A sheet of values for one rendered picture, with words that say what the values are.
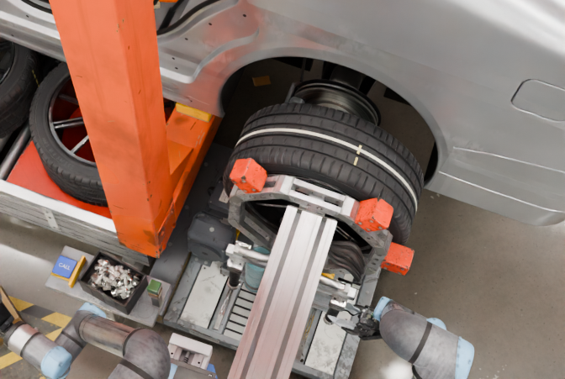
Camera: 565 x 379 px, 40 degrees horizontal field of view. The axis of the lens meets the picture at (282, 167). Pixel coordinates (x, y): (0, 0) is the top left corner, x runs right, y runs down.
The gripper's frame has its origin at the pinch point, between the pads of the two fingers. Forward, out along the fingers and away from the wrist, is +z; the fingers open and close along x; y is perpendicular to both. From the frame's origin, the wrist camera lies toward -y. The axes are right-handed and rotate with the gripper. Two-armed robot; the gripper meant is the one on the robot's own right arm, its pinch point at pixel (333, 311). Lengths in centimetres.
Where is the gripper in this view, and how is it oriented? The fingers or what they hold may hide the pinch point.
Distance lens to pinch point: 252.1
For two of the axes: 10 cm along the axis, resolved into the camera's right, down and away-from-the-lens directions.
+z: -9.4, -3.3, 0.7
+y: 0.9, -4.5, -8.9
